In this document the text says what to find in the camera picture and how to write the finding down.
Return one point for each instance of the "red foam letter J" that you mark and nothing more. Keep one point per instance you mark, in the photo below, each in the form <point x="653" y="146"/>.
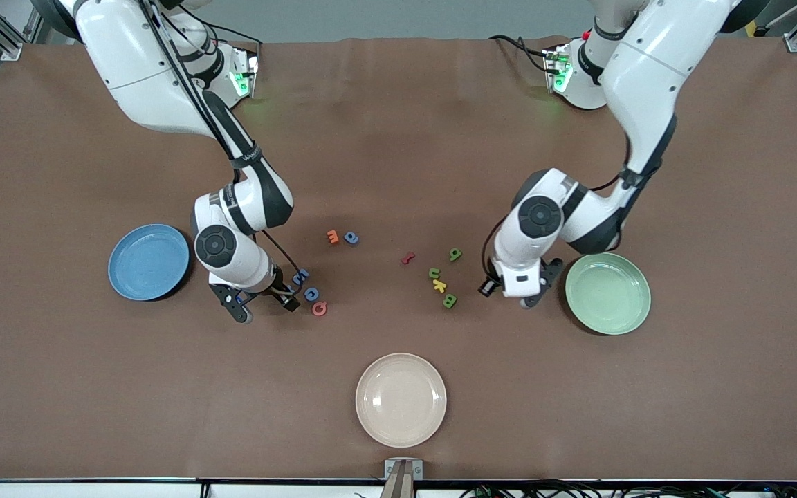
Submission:
<point x="409" y="257"/>

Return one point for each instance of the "green plate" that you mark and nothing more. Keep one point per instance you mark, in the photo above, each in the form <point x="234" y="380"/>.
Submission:
<point x="607" y="294"/>

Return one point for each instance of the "brown table cover mat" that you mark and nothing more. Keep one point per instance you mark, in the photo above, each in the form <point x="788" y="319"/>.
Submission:
<point x="398" y="138"/>

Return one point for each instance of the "cream plate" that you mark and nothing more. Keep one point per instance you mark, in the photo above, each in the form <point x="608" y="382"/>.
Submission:
<point x="400" y="400"/>

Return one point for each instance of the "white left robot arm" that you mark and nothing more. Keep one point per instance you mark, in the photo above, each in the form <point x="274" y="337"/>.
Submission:
<point x="647" y="69"/>

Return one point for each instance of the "yellow foam letter K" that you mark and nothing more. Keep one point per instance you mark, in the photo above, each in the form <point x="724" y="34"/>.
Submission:
<point x="439" y="286"/>

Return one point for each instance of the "white table edge rail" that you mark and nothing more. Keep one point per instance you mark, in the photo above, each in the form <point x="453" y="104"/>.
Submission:
<point x="94" y="491"/>

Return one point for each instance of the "blue foam letter E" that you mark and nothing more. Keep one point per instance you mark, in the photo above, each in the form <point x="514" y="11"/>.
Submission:
<point x="302" y="277"/>

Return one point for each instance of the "green foam letter P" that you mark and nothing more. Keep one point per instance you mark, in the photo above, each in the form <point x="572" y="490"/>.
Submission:
<point x="452" y="257"/>

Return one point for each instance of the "blue foam letter G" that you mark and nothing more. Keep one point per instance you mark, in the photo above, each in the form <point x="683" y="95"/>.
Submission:
<point x="307" y="296"/>

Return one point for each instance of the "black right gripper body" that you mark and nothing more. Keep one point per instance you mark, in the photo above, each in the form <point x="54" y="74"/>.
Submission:
<point x="281" y="289"/>

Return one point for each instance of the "blue foam letter a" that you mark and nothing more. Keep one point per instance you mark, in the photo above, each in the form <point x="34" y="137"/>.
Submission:
<point x="355" y="240"/>

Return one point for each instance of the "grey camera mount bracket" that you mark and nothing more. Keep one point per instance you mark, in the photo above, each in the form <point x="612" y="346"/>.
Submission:
<point x="403" y="470"/>

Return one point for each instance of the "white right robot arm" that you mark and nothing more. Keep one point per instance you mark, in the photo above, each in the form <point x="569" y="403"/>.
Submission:
<point x="129" y="69"/>

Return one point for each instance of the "red foam letter Q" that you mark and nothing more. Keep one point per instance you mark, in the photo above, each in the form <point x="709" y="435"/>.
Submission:
<point x="315" y="311"/>

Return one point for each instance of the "green foam letter B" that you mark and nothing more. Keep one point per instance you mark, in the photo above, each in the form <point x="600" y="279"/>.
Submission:
<point x="449" y="301"/>

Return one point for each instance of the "blue plate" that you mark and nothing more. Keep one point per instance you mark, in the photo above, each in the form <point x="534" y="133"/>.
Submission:
<point x="148" y="263"/>

